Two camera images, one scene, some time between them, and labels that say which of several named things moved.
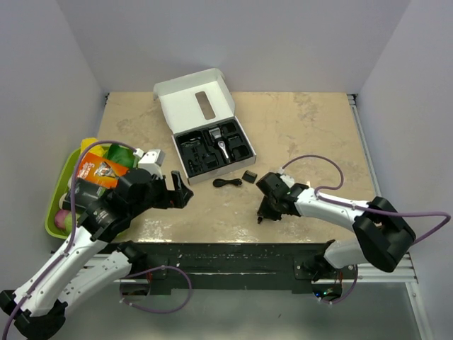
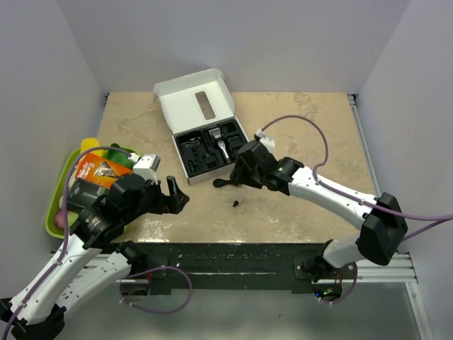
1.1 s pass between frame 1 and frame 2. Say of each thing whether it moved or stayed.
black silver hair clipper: stayed
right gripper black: moved
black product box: stayed
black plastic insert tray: stayed
